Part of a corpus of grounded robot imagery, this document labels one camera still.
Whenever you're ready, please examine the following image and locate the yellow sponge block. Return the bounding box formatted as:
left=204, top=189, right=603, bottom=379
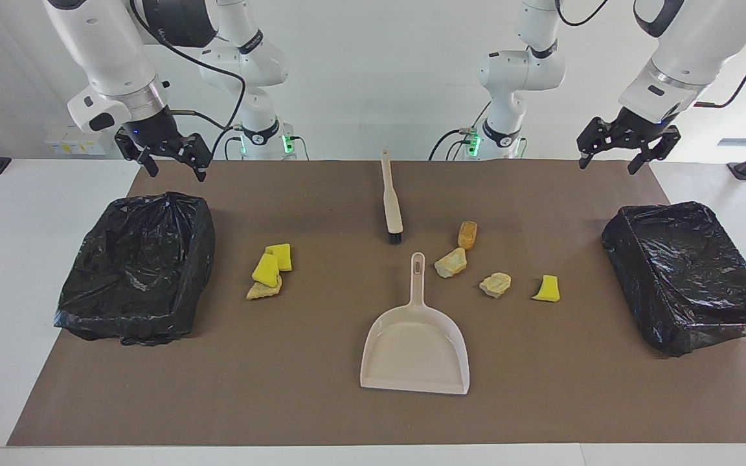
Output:
left=251, top=253, right=280, bottom=288
left=265, top=243, right=293, bottom=272

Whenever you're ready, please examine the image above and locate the small beige crumbly foam piece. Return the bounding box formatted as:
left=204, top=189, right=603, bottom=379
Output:
left=246, top=277, right=282, bottom=301

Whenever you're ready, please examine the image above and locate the yellow sponge wedge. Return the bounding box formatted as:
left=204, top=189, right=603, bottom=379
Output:
left=532, top=275, right=561, bottom=303

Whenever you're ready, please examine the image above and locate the yellowish beige foam chunk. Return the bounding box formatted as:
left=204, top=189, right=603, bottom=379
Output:
left=479, top=272, right=512, bottom=299

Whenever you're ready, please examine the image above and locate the pale beige foam chunk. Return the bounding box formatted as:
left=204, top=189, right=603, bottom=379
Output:
left=435, top=247, right=468, bottom=279

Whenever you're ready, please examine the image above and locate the beige plastic dustpan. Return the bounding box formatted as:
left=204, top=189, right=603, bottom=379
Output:
left=359, top=252, right=471, bottom=395

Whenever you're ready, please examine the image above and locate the black bag lined bin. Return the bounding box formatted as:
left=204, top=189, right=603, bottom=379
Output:
left=54, top=191, right=216, bottom=346
left=601, top=201, right=746, bottom=358

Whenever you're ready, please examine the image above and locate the white box with yellow label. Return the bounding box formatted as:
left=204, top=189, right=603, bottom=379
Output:
left=45, top=124, right=118, bottom=156

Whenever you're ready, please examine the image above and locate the brown table mat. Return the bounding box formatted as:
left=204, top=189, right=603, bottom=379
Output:
left=7, top=160, right=746, bottom=446

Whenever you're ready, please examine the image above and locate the black right base cable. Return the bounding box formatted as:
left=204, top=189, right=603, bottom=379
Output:
left=210, top=126, right=245, bottom=161

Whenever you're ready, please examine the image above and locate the black base cable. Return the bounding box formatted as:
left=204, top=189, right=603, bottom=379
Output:
left=429, top=128, right=477, bottom=161
left=210, top=126, right=245, bottom=161

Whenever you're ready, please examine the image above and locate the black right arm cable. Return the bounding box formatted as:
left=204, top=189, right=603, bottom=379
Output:
left=128, top=0, right=247, bottom=133

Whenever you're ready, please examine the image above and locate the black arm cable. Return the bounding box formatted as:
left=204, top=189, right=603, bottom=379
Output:
left=553, top=0, right=746, bottom=109
left=128, top=0, right=247, bottom=133

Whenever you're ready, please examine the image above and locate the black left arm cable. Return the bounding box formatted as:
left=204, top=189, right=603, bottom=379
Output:
left=553, top=0, right=746, bottom=109

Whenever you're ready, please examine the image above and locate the black left base cable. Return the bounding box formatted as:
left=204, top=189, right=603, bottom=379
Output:
left=429, top=128, right=477, bottom=161

